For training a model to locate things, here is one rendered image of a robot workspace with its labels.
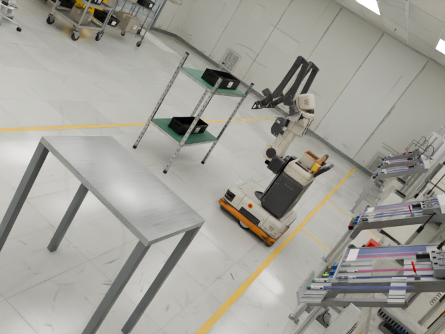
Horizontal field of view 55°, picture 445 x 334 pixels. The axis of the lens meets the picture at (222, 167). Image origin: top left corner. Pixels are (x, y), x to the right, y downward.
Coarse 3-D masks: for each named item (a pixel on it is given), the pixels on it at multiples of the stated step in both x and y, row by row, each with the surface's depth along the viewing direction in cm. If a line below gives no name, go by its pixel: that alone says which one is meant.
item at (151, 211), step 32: (32, 160) 193; (64, 160) 184; (96, 160) 197; (128, 160) 216; (96, 192) 177; (128, 192) 189; (160, 192) 206; (0, 224) 206; (64, 224) 244; (128, 224) 171; (160, 224) 182; (192, 224) 197; (96, 320) 182; (128, 320) 227
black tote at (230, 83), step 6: (204, 72) 415; (210, 72) 413; (216, 72) 438; (222, 72) 451; (204, 78) 416; (210, 78) 414; (216, 78) 411; (228, 78) 466; (234, 78) 464; (210, 84) 414; (222, 84) 426; (228, 84) 439; (234, 84) 452
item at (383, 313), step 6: (354, 246) 311; (330, 294) 242; (336, 294) 240; (324, 306) 244; (336, 312) 318; (378, 312) 269; (384, 312) 266; (384, 318) 267; (390, 318) 265; (396, 318) 268; (384, 324) 251; (390, 324) 253; (396, 324) 264; (402, 324) 266; (384, 330) 252; (390, 330) 252; (396, 330) 252; (402, 330) 263; (408, 330) 263
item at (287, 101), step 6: (306, 60) 383; (306, 66) 382; (300, 72) 385; (300, 78) 386; (294, 84) 389; (300, 84) 389; (294, 90) 389; (288, 96) 389; (294, 96) 392; (288, 102) 390
